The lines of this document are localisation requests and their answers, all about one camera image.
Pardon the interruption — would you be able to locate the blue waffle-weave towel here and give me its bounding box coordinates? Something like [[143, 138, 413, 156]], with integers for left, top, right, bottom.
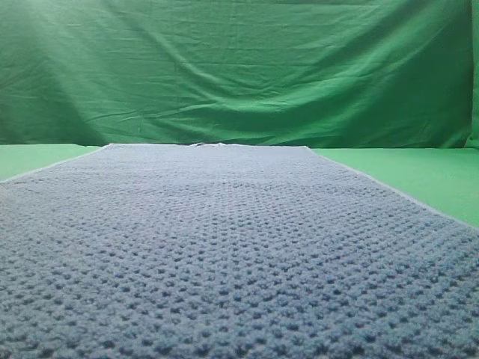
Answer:
[[1, 144, 478, 358]]

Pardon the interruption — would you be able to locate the green backdrop cloth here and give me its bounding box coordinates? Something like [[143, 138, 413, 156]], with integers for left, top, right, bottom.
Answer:
[[1, 1, 478, 148]]

